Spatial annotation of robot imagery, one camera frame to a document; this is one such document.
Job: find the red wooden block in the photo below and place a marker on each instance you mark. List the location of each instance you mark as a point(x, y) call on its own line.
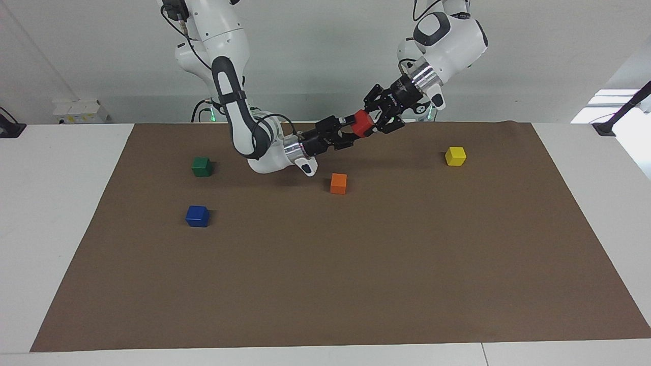
point(364, 124)

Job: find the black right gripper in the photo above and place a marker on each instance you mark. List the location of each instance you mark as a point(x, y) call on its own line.
point(318, 140)

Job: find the orange wooden block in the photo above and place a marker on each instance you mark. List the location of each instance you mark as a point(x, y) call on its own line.
point(338, 184)

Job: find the blue wooden block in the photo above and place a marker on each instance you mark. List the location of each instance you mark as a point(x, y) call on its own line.
point(197, 216)

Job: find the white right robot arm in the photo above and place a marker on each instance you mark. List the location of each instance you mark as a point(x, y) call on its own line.
point(229, 61)

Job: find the white power box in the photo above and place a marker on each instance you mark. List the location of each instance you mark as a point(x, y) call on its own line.
point(81, 112)

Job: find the green wooden block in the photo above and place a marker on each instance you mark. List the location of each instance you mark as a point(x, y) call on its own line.
point(202, 166)

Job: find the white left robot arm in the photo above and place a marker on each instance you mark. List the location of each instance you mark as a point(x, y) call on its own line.
point(450, 40)

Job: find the yellow wooden block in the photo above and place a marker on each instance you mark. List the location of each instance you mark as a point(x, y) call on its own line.
point(455, 156)

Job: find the brown table mat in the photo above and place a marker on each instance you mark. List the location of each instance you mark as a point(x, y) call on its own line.
point(356, 264)

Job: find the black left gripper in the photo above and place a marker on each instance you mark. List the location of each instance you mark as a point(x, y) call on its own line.
point(399, 96)

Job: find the black camera stand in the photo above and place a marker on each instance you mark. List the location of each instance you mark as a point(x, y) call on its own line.
point(9, 127)
point(620, 114)

